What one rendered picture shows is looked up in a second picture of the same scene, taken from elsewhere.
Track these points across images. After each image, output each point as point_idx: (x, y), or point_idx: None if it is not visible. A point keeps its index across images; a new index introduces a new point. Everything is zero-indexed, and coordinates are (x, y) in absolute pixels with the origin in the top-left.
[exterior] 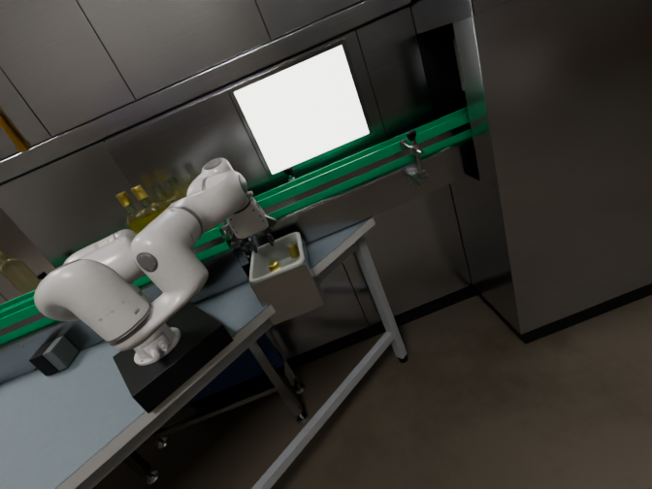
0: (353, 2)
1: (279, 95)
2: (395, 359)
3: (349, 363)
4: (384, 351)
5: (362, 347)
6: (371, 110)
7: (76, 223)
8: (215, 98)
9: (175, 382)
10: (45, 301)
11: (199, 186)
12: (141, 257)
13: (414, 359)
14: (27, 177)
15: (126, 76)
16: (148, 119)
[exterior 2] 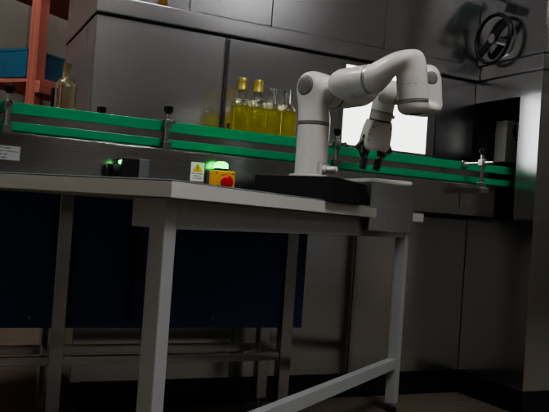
0: (444, 59)
1: None
2: (380, 409)
3: (319, 406)
4: (363, 405)
5: (330, 400)
6: (429, 138)
7: (148, 87)
8: (332, 60)
9: (344, 194)
10: (406, 58)
11: (395, 82)
12: (430, 73)
13: (404, 411)
14: (143, 24)
15: (276, 7)
16: (270, 45)
